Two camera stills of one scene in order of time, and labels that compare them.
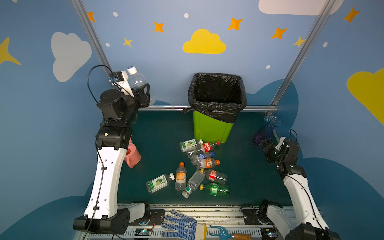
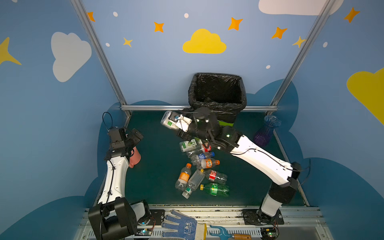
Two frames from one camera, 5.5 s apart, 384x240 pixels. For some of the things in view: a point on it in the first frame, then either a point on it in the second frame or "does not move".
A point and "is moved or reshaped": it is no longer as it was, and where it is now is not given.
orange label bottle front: (180, 180) is moved or reshaped
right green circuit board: (269, 232) does not move
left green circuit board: (143, 232) does not move
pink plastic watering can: (133, 156) does not move
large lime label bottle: (158, 181) to (168, 122)
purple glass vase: (270, 123) does not move
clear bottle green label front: (195, 180) does not move
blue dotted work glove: (188, 228) does not move
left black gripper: (142, 98) to (132, 139)
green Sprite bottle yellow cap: (216, 189) does not move
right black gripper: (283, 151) to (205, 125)
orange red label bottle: (208, 163) does not move
